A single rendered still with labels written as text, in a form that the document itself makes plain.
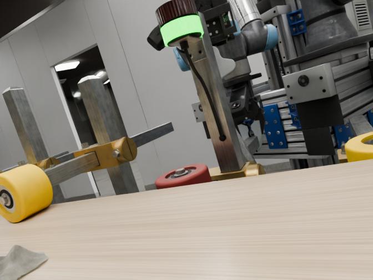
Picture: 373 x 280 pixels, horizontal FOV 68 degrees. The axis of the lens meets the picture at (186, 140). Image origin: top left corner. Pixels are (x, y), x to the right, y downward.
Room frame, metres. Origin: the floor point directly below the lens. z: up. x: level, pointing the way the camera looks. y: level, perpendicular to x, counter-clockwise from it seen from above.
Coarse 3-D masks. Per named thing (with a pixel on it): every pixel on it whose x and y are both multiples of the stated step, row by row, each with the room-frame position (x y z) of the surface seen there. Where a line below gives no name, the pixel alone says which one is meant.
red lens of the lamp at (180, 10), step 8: (176, 0) 0.39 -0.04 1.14; (184, 0) 0.39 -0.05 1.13; (192, 0) 0.40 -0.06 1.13; (160, 8) 0.40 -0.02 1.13; (168, 8) 0.39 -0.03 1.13; (176, 8) 0.39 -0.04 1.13; (184, 8) 0.39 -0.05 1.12; (192, 8) 0.40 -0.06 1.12; (160, 16) 0.40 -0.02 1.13; (168, 16) 0.39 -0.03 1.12; (176, 16) 0.39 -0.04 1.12; (160, 24) 0.41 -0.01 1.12
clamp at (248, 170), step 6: (246, 162) 0.47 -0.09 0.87; (210, 168) 0.51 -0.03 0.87; (216, 168) 0.49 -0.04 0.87; (246, 168) 0.44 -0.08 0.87; (252, 168) 0.44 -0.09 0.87; (258, 168) 0.43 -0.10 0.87; (210, 174) 0.46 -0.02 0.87; (216, 174) 0.45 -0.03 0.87; (222, 174) 0.45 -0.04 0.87; (228, 174) 0.44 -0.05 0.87; (234, 174) 0.44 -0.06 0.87; (240, 174) 0.43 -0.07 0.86; (246, 174) 0.43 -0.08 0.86; (252, 174) 0.43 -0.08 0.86; (258, 174) 0.42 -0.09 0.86; (216, 180) 0.45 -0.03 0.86; (222, 180) 0.45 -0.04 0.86
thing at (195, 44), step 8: (184, 16) 0.39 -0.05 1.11; (200, 32) 0.41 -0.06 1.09; (176, 40) 0.41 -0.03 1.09; (184, 40) 0.41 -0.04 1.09; (192, 40) 0.42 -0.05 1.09; (200, 40) 0.44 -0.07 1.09; (184, 48) 0.41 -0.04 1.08; (192, 48) 0.45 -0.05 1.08; (200, 48) 0.44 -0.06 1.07; (192, 56) 0.45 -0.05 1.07; (200, 56) 0.44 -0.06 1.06; (192, 64) 0.42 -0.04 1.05; (200, 80) 0.43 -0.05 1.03; (208, 96) 0.44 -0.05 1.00; (216, 120) 0.44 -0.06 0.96; (224, 136) 0.44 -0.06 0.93
